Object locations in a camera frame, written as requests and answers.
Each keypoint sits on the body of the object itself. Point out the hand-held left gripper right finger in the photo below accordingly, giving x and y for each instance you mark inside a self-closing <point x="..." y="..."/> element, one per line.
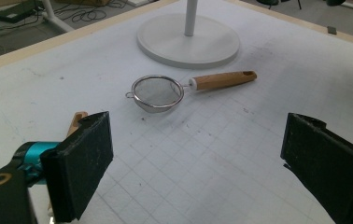
<point x="327" y="161"/>

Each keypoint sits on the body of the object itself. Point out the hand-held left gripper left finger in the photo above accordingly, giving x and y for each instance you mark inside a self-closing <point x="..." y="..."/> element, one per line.
<point x="78" y="168"/>

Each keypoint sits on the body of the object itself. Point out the small grey block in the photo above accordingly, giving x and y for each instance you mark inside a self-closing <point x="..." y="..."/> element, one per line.
<point x="331" y="30"/>

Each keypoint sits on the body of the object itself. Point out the white metal stand leg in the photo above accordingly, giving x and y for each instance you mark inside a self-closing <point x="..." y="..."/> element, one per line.
<point x="56" y="20"/>

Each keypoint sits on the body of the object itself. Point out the black flat box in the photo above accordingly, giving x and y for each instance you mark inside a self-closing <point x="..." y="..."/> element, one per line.
<point x="17" y="11"/>

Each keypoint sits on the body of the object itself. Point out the white round stand base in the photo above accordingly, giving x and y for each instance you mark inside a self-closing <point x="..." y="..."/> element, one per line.
<point x="196" y="46"/>

